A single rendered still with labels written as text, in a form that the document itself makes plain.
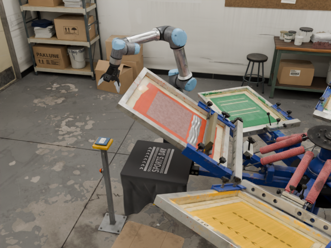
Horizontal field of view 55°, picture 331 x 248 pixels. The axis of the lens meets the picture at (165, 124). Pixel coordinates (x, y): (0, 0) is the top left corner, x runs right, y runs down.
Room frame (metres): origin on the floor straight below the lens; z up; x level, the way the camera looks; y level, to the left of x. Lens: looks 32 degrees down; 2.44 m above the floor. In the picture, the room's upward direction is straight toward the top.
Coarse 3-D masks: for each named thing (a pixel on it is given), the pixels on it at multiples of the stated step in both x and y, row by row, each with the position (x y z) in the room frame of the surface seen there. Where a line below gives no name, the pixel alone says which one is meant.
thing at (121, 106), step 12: (144, 72) 2.16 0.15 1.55; (132, 84) 1.93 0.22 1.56; (168, 84) 2.18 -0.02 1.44; (180, 96) 2.14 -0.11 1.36; (120, 108) 1.66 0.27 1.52; (144, 120) 1.63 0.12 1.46; (156, 132) 1.61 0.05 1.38; (168, 132) 1.63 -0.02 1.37; (228, 132) 1.98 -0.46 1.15; (180, 144) 1.58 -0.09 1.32; (228, 144) 1.83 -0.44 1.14
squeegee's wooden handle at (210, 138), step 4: (212, 116) 1.99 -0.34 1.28; (216, 116) 1.97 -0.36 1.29; (212, 120) 1.92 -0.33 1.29; (216, 120) 1.92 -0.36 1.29; (208, 124) 1.92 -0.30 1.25; (212, 124) 1.85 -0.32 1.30; (208, 128) 1.85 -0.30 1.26; (212, 128) 1.79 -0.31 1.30; (208, 132) 1.79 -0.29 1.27; (212, 132) 1.75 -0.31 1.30; (208, 136) 1.73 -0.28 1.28; (212, 136) 1.71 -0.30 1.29; (208, 140) 1.68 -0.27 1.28; (212, 140) 1.66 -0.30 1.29; (208, 144) 1.65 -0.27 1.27; (212, 144) 1.64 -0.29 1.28; (204, 148) 1.65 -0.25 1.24; (208, 148) 1.65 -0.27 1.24
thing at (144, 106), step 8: (144, 96) 1.93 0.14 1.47; (136, 104) 1.80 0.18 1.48; (144, 104) 1.84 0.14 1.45; (152, 104) 1.88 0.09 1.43; (144, 112) 1.76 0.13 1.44; (152, 112) 1.80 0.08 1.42; (160, 112) 1.84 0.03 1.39; (168, 112) 1.89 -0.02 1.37; (152, 120) 1.72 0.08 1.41; (160, 120) 1.76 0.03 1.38; (168, 120) 1.81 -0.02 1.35; (176, 120) 1.85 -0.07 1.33; (168, 128) 1.72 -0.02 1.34; (176, 128) 1.76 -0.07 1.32; (184, 128) 1.81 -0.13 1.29; (176, 136) 1.68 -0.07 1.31; (184, 136) 1.72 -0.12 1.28; (200, 136) 1.81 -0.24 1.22
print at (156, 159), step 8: (152, 152) 2.00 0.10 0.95; (160, 152) 2.00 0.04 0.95; (168, 152) 2.00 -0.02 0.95; (144, 160) 1.90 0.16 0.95; (152, 160) 1.90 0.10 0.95; (160, 160) 1.90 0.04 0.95; (168, 160) 1.90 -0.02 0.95; (144, 168) 1.80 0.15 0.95; (152, 168) 1.80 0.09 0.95; (160, 168) 1.80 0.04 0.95; (168, 168) 1.80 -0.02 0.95
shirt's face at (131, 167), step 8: (136, 144) 2.11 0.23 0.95; (144, 144) 2.11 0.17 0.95; (152, 144) 2.11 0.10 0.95; (160, 144) 2.11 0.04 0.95; (168, 144) 2.11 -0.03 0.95; (136, 152) 2.00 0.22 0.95; (144, 152) 2.00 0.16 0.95; (176, 152) 2.00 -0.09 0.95; (128, 160) 1.90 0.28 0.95; (136, 160) 1.90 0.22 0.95; (176, 160) 1.90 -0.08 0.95; (184, 160) 1.90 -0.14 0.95; (192, 160) 1.90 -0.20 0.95; (128, 168) 1.80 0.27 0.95; (136, 168) 1.80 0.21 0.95; (176, 168) 1.80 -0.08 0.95; (184, 168) 1.80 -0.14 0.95; (144, 176) 1.72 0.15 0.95; (152, 176) 1.72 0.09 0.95; (160, 176) 1.72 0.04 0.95; (168, 176) 1.72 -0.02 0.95; (176, 176) 1.72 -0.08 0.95; (184, 176) 1.72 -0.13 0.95
